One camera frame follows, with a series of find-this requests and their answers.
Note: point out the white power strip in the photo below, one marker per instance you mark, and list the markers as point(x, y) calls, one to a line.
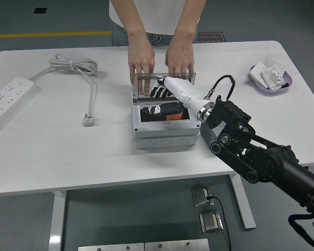
point(10, 96)

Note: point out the grey plastic junction box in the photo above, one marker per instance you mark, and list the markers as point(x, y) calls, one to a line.
point(167, 130)

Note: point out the black floor plate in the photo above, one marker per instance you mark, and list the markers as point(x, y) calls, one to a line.
point(40, 11)

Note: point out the yellow floor tape line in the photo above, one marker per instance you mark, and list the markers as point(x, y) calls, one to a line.
point(55, 34)

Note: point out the grey block battery holder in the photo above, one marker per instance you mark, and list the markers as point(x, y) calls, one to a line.
point(205, 132)

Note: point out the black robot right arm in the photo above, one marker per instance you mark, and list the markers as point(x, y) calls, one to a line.
point(272, 159)

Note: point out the orange cylindrical battery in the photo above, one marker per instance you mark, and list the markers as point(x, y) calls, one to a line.
point(175, 116)

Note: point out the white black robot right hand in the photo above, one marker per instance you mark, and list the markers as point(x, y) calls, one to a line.
point(183, 90)

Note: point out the brown floor sign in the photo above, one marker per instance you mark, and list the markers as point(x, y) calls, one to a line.
point(214, 38)

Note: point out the silver metal plate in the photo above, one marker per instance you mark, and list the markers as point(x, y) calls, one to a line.
point(110, 247)
point(176, 245)

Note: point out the person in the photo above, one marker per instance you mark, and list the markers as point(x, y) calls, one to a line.
point(159, 15)

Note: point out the white switch panel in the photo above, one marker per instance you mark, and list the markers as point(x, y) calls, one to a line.
point(272, 77)

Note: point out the small black part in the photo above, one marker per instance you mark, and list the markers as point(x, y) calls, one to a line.
point(285, 85)

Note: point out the transparent hinged box lid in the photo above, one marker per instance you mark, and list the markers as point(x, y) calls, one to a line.
point(135, 89)

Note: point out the person's right hand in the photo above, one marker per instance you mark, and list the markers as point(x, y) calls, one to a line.
point(141, 57)

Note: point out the person's left forearm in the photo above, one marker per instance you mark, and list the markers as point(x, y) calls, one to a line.
point(188, 18)

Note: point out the person's right forearm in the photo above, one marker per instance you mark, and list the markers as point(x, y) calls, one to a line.
point(130, 18)

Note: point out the white table leg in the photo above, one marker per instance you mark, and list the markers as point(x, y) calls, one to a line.
point(57, 222)
point(244, 204)

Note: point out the person's left hand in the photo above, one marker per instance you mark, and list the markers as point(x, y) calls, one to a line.
point(179, 57)

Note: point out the clear plastic packet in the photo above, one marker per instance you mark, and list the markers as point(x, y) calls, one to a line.
point(274, 62)

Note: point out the purple plastic tray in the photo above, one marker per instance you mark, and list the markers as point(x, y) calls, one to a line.
point(276, 92)

